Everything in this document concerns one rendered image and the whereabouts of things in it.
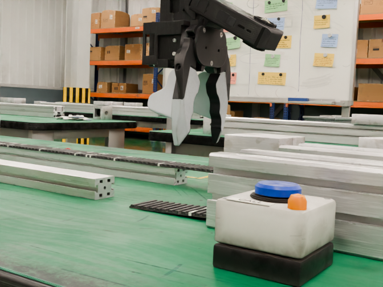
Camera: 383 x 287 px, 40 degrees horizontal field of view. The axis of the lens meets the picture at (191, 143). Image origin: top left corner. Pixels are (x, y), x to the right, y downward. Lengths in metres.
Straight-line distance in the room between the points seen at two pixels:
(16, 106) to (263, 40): 3.58
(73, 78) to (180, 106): 8.32
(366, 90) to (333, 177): 9.93
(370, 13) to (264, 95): 6.84
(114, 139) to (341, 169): 3.12
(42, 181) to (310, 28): 3.00
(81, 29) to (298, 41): 5.58
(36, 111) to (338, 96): 2.10
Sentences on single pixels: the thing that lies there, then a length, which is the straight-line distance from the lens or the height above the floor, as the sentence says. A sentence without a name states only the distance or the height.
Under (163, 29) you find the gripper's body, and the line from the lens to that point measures 0.65.
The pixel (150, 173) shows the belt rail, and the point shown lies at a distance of 0.92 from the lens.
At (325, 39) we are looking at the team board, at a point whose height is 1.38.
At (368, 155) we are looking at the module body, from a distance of 0.71.
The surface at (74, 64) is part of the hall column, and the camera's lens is 8.90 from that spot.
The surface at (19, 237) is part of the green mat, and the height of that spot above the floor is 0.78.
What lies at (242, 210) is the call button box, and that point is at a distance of 0.44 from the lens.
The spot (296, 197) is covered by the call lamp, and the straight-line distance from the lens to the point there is 0.42.
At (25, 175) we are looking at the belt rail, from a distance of 0.84.
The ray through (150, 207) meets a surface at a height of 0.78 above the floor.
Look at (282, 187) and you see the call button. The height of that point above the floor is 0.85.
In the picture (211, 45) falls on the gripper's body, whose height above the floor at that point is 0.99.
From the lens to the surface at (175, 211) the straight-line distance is 0.65.
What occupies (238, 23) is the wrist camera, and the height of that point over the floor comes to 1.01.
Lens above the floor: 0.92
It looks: 4 degrees down
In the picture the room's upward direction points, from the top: 2 degrees clockwise
